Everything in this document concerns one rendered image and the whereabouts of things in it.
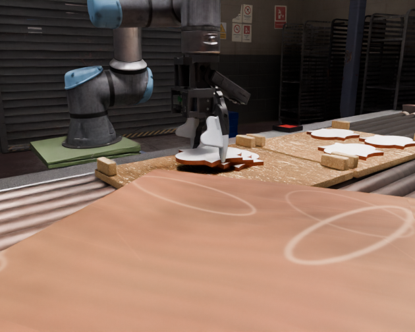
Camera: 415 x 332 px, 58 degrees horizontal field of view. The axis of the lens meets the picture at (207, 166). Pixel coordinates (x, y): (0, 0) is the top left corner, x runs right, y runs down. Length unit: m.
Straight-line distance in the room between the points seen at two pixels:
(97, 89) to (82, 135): 0.15
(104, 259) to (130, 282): 0.03
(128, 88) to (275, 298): 1.07
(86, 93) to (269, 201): 0.94
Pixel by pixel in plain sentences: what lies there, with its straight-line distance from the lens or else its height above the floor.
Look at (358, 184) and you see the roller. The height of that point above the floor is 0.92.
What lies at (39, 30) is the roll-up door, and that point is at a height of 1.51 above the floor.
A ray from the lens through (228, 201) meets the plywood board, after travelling 0.32.
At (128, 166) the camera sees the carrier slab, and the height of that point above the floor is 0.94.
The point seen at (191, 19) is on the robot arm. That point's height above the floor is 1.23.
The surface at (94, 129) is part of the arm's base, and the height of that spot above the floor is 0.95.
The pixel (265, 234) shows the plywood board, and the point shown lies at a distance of 0.27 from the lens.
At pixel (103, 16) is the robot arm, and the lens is 0.78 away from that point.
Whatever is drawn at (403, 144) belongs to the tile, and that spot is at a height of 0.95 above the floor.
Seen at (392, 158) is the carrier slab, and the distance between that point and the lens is 0.98.
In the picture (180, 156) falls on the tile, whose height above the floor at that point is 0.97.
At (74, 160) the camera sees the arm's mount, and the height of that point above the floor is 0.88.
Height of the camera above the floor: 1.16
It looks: 16 degrees down
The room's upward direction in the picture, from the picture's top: straight up
